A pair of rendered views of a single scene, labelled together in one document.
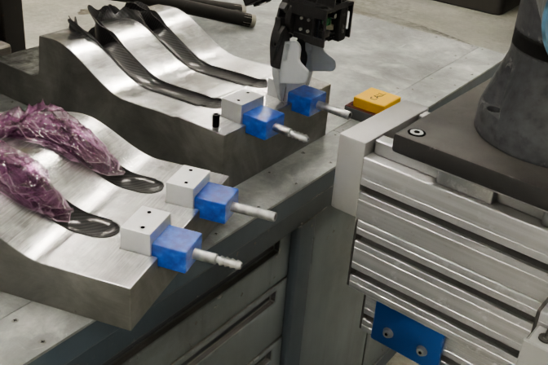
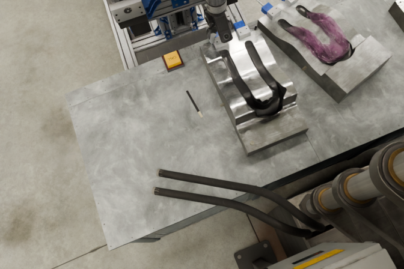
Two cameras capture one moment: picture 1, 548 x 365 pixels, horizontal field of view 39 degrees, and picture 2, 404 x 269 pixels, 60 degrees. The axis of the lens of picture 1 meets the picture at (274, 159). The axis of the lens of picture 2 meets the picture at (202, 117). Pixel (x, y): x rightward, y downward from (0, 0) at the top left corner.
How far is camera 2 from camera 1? 1.97 m
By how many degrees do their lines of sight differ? 77
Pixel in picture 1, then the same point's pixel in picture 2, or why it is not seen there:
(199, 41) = (229, 90)
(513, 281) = not seen: outside the picture
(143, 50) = (258, 82)
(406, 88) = (141, 79)
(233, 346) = not seen: hidden behind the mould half
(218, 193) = (267, 6)
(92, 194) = (298, 21)
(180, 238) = not seen: outside the picture
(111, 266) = not seen: outside the picture
